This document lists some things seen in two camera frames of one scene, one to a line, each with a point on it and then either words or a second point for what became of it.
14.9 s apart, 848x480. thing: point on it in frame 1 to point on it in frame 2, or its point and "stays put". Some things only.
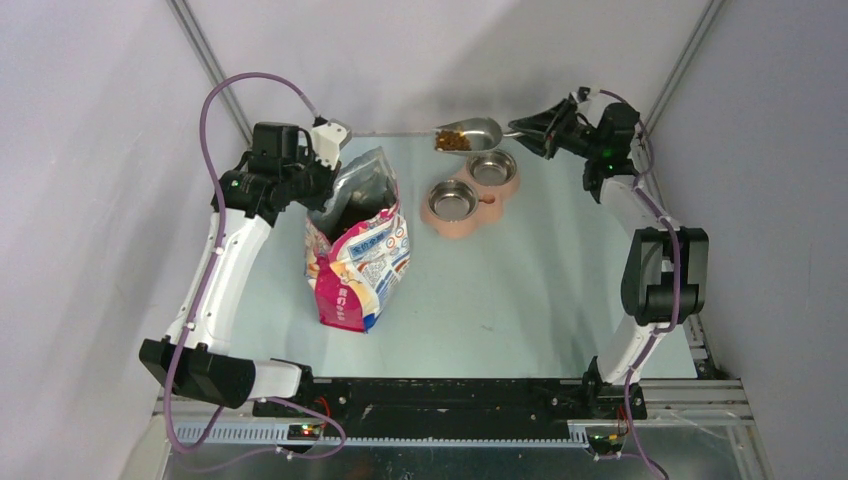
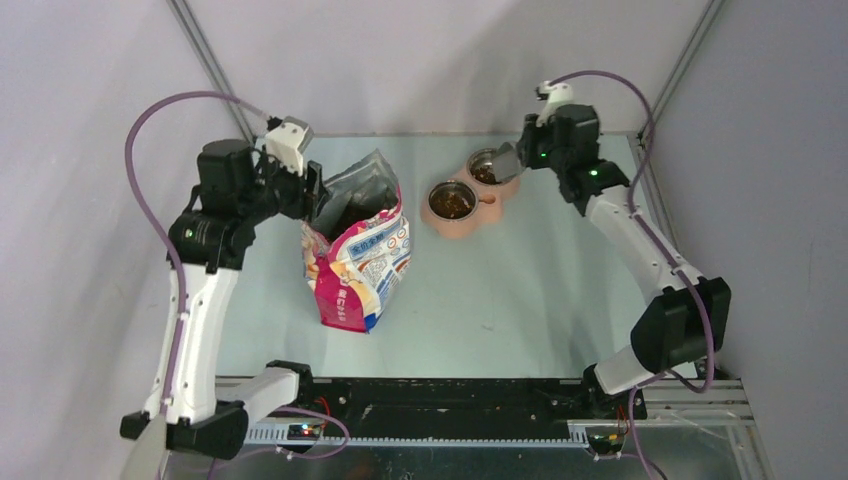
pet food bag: x=358 y=249 stays put
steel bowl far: x=492 y=168 stays put
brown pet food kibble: x=452 y=140 to x=457 y=201
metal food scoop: x=483 y=133 to x=507 y=163
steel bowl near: x=452 y=200 stays put
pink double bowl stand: x=454 y=207 stays put
